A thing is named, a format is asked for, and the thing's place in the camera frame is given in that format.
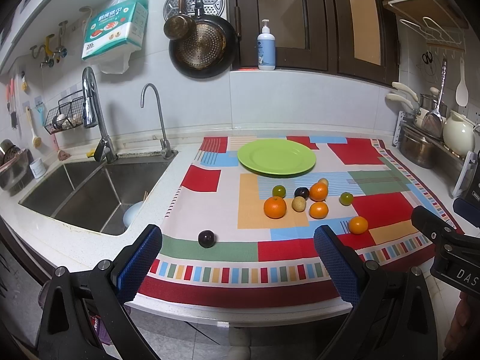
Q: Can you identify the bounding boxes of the small orange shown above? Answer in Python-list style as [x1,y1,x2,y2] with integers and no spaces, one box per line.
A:
[348,216,368,235]
[309,202,329,219]

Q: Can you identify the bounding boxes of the green grape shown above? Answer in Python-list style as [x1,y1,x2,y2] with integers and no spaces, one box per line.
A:
[272,185,287,198]
[339,192,354,206]

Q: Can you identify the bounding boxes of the dark plum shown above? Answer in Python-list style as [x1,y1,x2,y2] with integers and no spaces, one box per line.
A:
[295,187,309,200]
[198,230,216,249]

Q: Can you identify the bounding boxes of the tan longan front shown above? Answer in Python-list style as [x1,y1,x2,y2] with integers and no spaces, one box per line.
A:
[291,196,307,212]

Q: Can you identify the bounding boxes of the tan longan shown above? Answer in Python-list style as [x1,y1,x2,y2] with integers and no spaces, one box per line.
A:
[319,178,329,187]
[291,196,307,212]

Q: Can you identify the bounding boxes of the tan longan back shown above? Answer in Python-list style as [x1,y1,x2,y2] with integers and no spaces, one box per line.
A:
[319,178,329,187]

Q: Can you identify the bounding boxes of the large orange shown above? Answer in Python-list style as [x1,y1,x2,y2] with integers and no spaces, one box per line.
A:
[264,196,287,219]

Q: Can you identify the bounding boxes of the dish rack shelf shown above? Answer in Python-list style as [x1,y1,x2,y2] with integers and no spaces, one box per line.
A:
[392,111,478,198]

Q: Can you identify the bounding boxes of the white bowl in sink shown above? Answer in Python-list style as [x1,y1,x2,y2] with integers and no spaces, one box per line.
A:
[122,201,143,228]

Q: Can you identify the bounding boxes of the steel pot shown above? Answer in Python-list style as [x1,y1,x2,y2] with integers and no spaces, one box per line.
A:
[400,126,437,169]

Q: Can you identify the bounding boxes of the white ceramic pitcher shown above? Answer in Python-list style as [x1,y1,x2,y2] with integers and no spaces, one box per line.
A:
[442,111,479,158]

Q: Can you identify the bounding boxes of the stainless steel sink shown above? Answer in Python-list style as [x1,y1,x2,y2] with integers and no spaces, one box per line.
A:
[20,156,172,236]

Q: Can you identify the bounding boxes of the dark plum in group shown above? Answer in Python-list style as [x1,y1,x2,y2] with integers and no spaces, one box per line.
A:
[295,187,309,200]

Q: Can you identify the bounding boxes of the steel skimmer ladle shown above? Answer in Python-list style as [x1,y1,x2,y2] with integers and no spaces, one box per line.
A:
[422,57,448,138]

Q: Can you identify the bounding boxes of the colourful patchwork table cloth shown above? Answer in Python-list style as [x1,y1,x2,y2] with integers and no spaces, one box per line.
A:
[139,136,455,309]

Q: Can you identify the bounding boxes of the white rice paddle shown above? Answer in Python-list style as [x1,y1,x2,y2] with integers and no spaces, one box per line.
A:
[455,56,469,107]

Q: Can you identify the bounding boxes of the thin gooseneck faucet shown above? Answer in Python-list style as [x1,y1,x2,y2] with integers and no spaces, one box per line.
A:
[140,83,176,160]

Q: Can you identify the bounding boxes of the green plate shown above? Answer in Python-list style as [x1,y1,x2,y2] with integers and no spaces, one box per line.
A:
[238,138,317,176]

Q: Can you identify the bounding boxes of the black scissors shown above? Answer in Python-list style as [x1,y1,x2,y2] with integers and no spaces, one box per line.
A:
[421,51,434,64]

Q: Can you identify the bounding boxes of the large chrome faucet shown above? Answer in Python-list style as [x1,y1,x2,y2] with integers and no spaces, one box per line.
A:
[82,66,118,164]

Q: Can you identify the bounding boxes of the dish brush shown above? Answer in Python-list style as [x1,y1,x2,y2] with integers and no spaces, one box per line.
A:
[25,106,41,149]

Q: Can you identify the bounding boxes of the dark wooden cabinet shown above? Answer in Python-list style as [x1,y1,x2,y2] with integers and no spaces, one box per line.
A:
[227,0,400,86]

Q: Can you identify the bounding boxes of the black frying pan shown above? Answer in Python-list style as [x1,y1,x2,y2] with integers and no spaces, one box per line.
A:
[169,0,239,79]

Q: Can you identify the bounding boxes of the white blue soap bottle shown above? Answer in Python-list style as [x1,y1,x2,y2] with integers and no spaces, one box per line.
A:
[256,19,276,71]

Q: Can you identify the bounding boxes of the round steel steamer rack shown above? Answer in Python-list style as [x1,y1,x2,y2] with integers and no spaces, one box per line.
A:
[163,0,224,20]

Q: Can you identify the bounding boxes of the white handled pot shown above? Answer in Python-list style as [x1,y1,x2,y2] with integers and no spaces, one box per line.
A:
[385,81,429,128]

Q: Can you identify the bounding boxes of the black wire basket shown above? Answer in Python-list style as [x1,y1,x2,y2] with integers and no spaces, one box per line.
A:
[44,89,85,134]

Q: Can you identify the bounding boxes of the white wire rack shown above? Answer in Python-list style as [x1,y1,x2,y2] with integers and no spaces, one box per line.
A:
[400,16,466,52]

